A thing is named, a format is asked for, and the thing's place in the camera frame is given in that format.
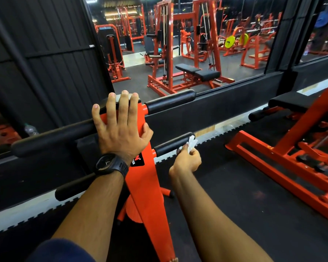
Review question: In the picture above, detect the person's right forearm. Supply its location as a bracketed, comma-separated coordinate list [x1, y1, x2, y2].
[170, 172, 274, 262]

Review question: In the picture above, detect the long black roller pad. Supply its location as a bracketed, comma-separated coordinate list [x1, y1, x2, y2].
[11, 118, 99, 158]

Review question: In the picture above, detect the orange plate loaded machine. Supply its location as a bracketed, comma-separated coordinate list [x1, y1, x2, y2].
[219, 12, 282, 70]

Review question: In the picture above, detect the dark blue sleeve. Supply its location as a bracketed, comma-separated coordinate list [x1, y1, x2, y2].
[25, 238, 97, 262]

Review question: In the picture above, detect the black wrist watch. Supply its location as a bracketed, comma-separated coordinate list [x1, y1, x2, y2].
[95, 153, 130, 179]

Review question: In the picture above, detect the black diagonal pole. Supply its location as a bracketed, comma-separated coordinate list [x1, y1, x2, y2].
[0, 2, 64, 129]

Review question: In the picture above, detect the orange gym bench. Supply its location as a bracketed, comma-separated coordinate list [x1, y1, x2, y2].
[225, 76, 328, 227]

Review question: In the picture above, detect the narrow wall mirror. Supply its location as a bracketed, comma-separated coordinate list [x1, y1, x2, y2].
[299, 0, 328, 63]

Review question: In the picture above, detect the orange padded gym machine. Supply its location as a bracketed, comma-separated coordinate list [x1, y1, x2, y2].
[95, 23, 131, 84]

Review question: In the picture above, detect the white wipe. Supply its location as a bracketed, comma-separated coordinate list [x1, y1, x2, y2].
[186, 135, 198, 155]

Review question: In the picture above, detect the person's right hand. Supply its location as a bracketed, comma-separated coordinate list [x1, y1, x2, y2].
[169, 143, 202, 180]

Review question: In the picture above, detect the person's left forearm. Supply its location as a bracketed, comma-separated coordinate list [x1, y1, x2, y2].
[51, 171, 125, 262]

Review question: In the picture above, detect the clear water bottle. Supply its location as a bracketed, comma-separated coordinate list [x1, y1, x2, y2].
[24, 123, 39, 137]

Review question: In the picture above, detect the person's left hand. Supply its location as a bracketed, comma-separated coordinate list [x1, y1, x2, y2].
[91, 90, 154, 166]

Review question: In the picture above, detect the orange gym machine frame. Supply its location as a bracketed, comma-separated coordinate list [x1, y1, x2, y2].
[99, 102, 179, 262]

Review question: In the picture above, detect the large wall mirror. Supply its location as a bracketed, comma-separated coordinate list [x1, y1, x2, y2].
[81, 0, 289, 103]

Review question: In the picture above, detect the orange cable tower machine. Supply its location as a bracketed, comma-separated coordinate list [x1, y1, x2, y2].
[147, 0, 235, 97]

